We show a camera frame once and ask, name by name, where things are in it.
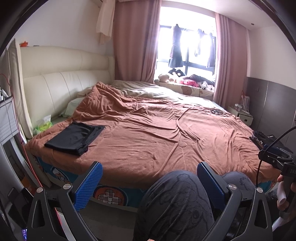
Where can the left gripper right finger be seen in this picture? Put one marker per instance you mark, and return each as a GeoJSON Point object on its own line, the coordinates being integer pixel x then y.
{"type": "Point", "coordinates": [239, 214]}

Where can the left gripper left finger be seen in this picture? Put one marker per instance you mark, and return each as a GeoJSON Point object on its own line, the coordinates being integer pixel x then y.
{"type": "Point", "coordinates": [44, 222]}

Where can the black sleeveless top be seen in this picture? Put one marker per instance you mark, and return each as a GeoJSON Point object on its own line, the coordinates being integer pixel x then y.
{"type": "Point", "coordinates": [75, 138]}

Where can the person's right hand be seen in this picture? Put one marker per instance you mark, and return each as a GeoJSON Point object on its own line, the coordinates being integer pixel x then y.
{"type": "Point", "coordinates": [286, 197]}

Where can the smartphone with purple screen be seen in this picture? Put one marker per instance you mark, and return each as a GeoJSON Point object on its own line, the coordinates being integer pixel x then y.
{"type": "Point", "coordinates": [24, 234]}

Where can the person's patterned grey trousers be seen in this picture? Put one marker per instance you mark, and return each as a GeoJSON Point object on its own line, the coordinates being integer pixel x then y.
{"type": "Point", "coordinates": [176, 207]}

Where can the white bedside cabinet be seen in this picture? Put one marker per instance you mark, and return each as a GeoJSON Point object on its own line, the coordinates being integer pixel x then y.
{"type": "Point", "coordinates": [245, 118]}

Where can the white rack on cabinet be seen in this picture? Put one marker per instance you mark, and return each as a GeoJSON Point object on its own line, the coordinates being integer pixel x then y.
{"type": "Point", "coordinates": [245, 102]}

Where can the green tissue pack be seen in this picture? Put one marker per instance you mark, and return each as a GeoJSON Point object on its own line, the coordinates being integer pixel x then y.
{"type": "Point", "coordinates": [43, 124]}

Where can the brown bed blanket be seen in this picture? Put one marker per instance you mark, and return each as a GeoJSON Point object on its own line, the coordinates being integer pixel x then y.
{"type": "Point", "coordinates": [146, 138]}

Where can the right pink curtain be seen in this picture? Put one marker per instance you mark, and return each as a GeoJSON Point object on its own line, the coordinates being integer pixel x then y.
{"type": "Point", "coordinates": [231, 61]}

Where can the pink curtain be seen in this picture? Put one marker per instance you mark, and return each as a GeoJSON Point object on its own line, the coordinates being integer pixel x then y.
{"type": "Point", "coordinates": [135, 31]}
{"type": "Point", "coordinates": [231, 61]}

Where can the bear print window cushion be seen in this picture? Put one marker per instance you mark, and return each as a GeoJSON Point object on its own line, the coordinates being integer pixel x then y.
{"type": "Point", "coordinates": [188, 90]}

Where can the red cloth on sill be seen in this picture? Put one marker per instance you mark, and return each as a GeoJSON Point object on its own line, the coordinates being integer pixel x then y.
{"type": "Point", "coordinates": [189, 82]}

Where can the cream leather headboard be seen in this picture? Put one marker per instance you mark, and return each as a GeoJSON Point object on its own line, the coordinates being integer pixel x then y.
{"type": "Point", "coordinates": [44, 79]}

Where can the plush toy on sill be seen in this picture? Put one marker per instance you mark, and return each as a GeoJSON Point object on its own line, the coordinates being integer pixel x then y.
{"type": "Point", "coordinates": [163, 78]}

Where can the beige pillow bedding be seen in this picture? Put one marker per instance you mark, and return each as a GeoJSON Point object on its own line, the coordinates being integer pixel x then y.
{"type": "Point", "coordinates": [147, 90]}

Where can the hanging dark garment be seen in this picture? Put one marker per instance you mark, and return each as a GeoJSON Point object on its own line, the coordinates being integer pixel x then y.
{"type": "Point", "coordinates": [176, 60]}

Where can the orange toy on headboard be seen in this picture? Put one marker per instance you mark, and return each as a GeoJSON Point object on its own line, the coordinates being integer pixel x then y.
{"type": "Point", "coordinates": [24, 44]}

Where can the cream hanging cloth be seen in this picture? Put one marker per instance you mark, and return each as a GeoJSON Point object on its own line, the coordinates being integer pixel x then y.
{"type": "Point", "coordinates": [104, 24]}

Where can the left pink curtain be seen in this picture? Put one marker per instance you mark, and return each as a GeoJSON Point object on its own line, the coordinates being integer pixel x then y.
{"type": "Point", "coordinates": [135, 31]}

